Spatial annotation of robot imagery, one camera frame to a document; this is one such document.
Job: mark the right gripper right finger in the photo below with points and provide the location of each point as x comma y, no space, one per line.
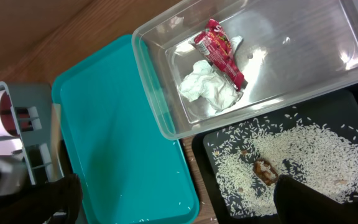
298,203

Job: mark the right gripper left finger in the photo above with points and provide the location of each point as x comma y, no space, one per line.
53,202

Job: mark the wooden chopstick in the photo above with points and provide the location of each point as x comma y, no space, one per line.
55,138

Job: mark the white tissue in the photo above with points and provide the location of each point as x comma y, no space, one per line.
204,81

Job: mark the red snack wrapper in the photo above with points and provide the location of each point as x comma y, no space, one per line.
215,45

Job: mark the brown food chunk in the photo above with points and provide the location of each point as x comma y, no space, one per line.
265,172

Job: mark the spilled rice grains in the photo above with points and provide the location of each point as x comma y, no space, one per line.
320,154

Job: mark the black tray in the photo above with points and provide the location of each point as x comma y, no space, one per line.
341,106

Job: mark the teal plastic tray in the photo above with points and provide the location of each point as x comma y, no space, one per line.
129,172

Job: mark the grey plastic dish rack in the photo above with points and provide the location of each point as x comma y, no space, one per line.
31,108

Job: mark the clear plastic bin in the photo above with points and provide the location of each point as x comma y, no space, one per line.
292,50

